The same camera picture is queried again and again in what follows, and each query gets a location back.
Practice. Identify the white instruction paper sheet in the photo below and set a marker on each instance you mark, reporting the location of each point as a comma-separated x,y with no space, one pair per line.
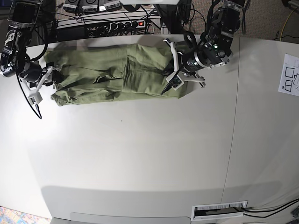
289,81

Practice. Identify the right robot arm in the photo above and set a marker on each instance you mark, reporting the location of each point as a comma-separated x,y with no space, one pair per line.
26,16

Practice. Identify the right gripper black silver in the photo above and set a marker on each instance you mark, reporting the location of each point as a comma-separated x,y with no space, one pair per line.
32,74

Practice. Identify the grey device boxes with labels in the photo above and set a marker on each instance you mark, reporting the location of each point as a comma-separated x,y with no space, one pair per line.
90,6

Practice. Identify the black table leg column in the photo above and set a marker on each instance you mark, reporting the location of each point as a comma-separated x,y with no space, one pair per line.
168,14

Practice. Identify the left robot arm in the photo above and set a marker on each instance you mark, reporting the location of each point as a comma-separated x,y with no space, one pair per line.
214,48

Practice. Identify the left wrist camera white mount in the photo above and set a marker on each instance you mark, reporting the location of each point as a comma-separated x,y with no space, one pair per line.
174,81

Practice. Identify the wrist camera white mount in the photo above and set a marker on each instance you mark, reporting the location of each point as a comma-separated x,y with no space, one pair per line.
34,97
174,81

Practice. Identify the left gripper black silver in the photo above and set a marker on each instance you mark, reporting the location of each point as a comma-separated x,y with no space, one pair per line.
188,63

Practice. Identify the black power strip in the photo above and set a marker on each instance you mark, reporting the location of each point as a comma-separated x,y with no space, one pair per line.
127,25

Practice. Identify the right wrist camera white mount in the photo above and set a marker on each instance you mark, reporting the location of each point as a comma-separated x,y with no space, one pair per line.
34,97

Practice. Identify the white cable grommet tray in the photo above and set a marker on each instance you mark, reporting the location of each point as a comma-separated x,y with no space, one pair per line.
218,211

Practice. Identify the green T-shirt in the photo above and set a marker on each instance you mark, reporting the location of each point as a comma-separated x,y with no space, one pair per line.
117,73

